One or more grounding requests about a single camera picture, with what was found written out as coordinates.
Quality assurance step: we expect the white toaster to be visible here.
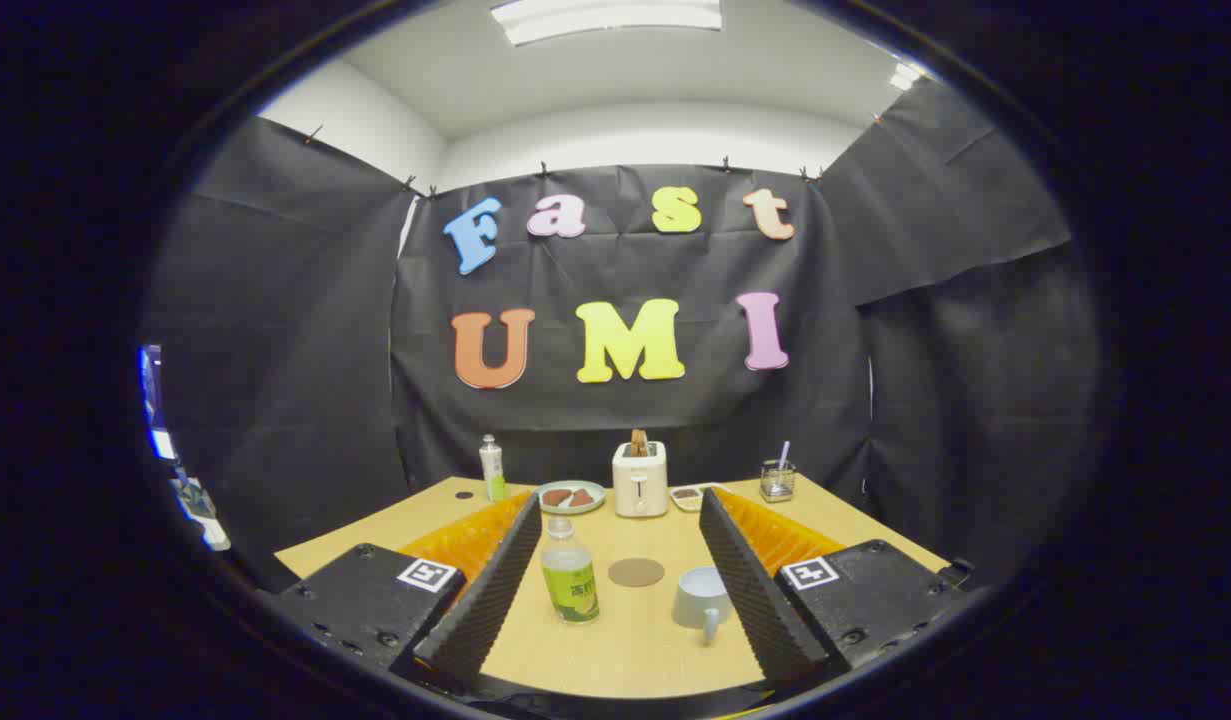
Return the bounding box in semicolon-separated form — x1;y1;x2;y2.
612;441;669;519

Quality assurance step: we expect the wooden table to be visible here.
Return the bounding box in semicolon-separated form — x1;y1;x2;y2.
275;477;951;699

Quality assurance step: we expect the clear juice bottle green label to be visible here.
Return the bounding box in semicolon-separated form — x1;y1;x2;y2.
541;517;601;625

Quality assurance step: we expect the pale green plate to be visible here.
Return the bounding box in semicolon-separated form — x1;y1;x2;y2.
537;480;608;516

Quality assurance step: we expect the round brown coaster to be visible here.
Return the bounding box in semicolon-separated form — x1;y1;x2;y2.
607;557;666;588

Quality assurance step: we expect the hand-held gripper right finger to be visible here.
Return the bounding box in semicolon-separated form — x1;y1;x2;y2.
698;487;976;686

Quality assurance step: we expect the bright window opening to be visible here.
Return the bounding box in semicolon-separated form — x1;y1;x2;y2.
138;345;176;461

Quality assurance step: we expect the black backdrop cloth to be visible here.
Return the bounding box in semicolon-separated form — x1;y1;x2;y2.
140;78;1101;591

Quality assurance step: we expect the long ceiling light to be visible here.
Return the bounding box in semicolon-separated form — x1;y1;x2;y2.
490;0;724;47

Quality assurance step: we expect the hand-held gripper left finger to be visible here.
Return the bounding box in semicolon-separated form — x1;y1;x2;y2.
265;490;544;696

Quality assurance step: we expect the pale grey-blue cup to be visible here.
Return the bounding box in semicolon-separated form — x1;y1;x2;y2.
672;567;733;646

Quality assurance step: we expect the tall white bottle green label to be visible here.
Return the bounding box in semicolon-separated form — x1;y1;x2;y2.
479;434;508;503

